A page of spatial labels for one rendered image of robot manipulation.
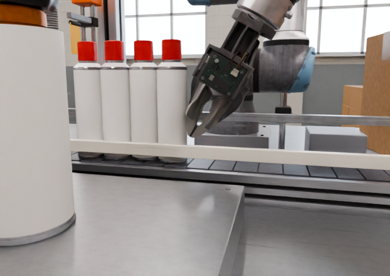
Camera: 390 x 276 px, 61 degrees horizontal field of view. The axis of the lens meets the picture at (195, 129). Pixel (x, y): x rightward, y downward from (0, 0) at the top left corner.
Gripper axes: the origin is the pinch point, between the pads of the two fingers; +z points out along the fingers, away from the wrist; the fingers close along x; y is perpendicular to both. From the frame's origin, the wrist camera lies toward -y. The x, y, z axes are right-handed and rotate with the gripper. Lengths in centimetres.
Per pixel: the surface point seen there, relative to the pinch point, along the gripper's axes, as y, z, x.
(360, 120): -2.5, -15.1, 22.0
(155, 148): 4.5, 5.1, -3.6
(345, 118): -2.5, -14.1, 19.9
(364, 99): -36, -20, 29
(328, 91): -536, -34, 93
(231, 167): 3.0, 1.3, 8.7
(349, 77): -536, -69, 109
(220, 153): 4.6, -0.2, 6.0
